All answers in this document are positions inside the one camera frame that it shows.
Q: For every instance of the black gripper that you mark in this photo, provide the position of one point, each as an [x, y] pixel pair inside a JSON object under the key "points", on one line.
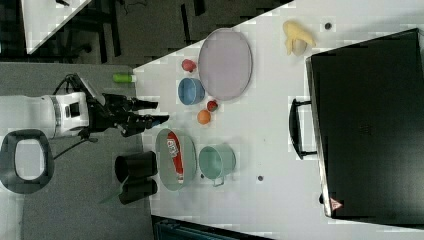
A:
{"points": [[119, 111]]}

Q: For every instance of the red plush ketchup bottle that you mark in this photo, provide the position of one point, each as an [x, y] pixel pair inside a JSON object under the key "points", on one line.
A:
{"points": [[175, 153]]}

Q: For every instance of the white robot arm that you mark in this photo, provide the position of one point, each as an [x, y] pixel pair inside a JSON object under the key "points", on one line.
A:
{"points": [[77, 114]]}

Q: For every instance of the green oval strainer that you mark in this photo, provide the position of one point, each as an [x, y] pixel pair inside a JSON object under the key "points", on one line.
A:
{"points": [[166, 167]]}

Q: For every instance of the green bottle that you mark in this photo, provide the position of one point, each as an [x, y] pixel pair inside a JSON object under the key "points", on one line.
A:
{"points": [[124, 78]]}

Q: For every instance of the black utensil holder cup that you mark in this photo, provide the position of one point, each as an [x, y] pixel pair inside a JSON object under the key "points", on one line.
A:
{"points": [[140, 165]]}

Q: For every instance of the blue bowl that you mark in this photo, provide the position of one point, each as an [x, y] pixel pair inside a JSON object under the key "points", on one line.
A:
{"points": [[190, 91]]}

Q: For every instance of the orange toy fruit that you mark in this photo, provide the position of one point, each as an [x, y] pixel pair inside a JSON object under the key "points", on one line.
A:
{"points": [[203, 117]]}

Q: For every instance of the large red strawberry toy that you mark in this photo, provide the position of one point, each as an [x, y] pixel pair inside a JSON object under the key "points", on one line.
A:
{"points": [[188, 65]]}

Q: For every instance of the small red strawberry toy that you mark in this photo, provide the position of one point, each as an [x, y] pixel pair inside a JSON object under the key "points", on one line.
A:
{"points": [[212, 105]]}

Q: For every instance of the green spatula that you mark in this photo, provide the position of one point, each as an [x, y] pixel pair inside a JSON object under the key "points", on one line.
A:
{"points": [[114, 193]]}

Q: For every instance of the green metal cup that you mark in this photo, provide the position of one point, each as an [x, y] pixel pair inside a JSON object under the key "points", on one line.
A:
{"points": [[216, 162]]}

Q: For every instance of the grey round plate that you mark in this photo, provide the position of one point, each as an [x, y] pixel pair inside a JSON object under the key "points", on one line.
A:
{"points": [[225, 64]]}

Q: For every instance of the yellow plush banana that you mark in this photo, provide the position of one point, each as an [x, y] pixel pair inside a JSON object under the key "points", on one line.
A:
{"points": [[297, 38]]}

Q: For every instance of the black toaster oven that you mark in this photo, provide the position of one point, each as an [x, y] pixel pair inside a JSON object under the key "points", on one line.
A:
{"points": [[368, 116]]}

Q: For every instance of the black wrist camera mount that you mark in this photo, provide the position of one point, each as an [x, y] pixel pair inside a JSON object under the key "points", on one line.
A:
{"points": [[90, 91]]}

